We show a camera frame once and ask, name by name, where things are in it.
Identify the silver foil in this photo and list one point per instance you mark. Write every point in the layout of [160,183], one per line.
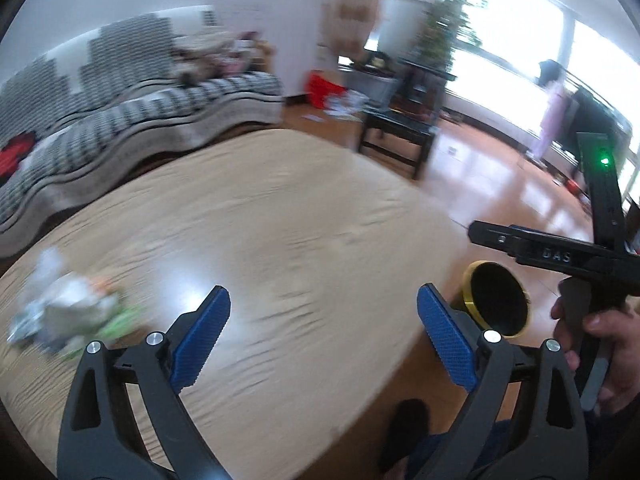
[22,325]

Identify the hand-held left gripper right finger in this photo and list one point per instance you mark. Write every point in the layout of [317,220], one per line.
[447,340]

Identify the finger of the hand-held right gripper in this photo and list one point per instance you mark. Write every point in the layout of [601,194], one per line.
[500,237]

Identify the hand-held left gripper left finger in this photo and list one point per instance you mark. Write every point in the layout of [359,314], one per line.
[200,340]

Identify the person's dark shoe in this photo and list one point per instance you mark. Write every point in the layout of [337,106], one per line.
[407,425]

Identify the red bag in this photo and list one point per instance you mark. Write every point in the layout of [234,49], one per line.
[322,87]

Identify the red cushion on sofa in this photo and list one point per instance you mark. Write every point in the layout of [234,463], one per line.
[15,152]

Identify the potted plant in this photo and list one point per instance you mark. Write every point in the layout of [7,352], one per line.
[442,20]

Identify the person's right hand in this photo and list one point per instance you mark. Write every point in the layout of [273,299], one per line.
[620,345]

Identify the scattered papers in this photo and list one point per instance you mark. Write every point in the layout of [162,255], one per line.
[347,105]

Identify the beige patterned curtain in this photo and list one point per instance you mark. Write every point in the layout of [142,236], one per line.
[355,0]

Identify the clear plastic wrap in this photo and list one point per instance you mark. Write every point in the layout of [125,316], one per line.
[50,262]

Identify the plastic wrapper bundle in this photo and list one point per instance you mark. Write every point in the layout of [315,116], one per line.
[65,305]

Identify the black-white striped sofa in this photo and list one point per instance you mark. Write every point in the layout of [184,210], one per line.
[125,100]

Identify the green snack wrapper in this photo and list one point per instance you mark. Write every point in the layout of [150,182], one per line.
[115,325]

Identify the black gold-rimmed trash bin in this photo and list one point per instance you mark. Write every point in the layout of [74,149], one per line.
[500,305]

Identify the pink pillow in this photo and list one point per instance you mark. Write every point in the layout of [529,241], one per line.
[242,55]

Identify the grey plush toy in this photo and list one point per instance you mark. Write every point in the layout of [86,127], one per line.
[200,62]

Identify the dark low coffee table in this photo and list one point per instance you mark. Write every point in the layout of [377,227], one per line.
[400,125]

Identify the person's blue trouser leg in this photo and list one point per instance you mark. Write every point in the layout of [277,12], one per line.
[450,452]

